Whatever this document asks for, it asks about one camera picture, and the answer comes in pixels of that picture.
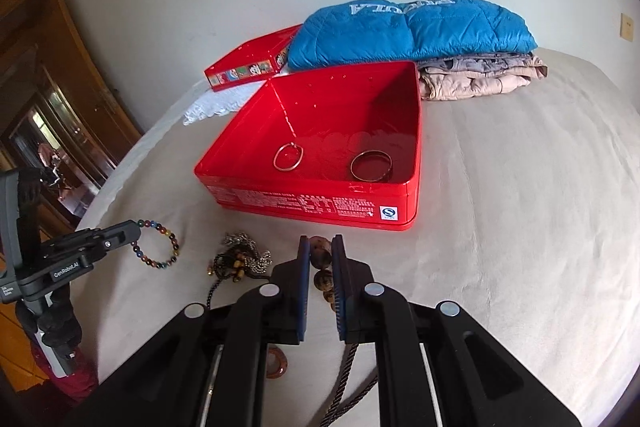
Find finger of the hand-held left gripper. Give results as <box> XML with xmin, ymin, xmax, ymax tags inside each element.
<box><xmin>75</xmin><ymin>220</ymin><xmax>143</xmax><ymax>265</ymax></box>

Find large red plastic tray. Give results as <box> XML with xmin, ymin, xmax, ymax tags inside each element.
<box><xmin>194</xmin><ymin>61</ymin><xmax>423</xmax><ymax>232</ymax></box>

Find dark bead necklace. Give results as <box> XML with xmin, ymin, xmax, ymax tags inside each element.
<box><xmin>202</xmin><ymin>247</ymin><xmax>271</xmax><ymax>308</ymax></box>

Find large wooden bead bracelet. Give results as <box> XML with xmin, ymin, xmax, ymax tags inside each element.
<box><xmin>309</xmin><ymin>234</ymin><xmax>341</xmax><ymax>313</ymax></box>

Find blue padded jacket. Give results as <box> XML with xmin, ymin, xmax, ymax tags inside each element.
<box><xmin>287</xmin><ymin>0</ymin><xmax>538</xmax><ymax>70</ymax></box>

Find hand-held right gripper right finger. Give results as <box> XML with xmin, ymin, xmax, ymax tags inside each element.
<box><xmin>331</xmin><ymin>234</ymin><xmax>581</xmax><ymax>427</ymax></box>

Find white lace cloth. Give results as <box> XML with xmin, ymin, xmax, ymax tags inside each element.
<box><xmin>182</xmin><ymin>67</ymin><xmax>288</xmax><ymax>126</ymax></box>

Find brown round bracelets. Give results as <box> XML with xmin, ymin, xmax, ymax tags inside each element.
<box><xmin>265</xmin><ymin>341</ymin><xmax>381</xmax><ymax>427</ymax></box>

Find wooden cabinet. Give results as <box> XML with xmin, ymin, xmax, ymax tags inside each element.
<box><xmin>0</xmin><ymin>0</ymin><xmax>143</xmax><ymax>228</ymax></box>

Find multicoloured bead bracelet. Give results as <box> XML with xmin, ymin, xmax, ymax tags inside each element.
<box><xmin>132</xmin><ymin>219</ymin><xmax>182</xmax><ymax>269</ymax></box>

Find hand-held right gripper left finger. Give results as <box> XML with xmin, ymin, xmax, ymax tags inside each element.
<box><xmin>65</xmin><ymin>235</ymin><xmax>311</xmax><ymax>427</ymax></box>

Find grey patterned folded garment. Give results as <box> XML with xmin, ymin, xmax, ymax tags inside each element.
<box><xmin>417</xmin><ymin>54</ymin><xmax>533</xmax><ymax>74</ymax></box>

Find gold bangle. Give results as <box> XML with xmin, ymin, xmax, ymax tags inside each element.
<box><xmin>350</xmin><ymin>149</ymin><xmax>393</xmax><ymax>182</ymax></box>

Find beige folded jacket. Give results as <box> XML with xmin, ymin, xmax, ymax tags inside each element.
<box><xmin>419</xmin><ymin>64</ymin><xmax>548</xmax><ymax>102</ymax></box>

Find thin silver bangle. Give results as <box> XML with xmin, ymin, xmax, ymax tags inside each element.
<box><xmin>273</xmin><ymin>143</ymin><xmax>305</xmax><ymax>171</ymax></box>

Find dark red cloth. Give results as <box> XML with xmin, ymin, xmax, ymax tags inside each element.
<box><xmin>30</xmin><ymin>337</ymin><xmax>98</xmax><ymax>403</ymax></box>

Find black flexible tripod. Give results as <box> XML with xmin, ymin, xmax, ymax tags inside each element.
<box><xmin>14</xmin><ymin>284</ymin><xmax>83</xmax><ymax>380</ymax></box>

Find silver chain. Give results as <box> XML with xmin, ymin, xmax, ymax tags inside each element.
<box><xmin>222</xmin><ymin>232</ymin><xmax>273</xmax><ymax>278</ymax></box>

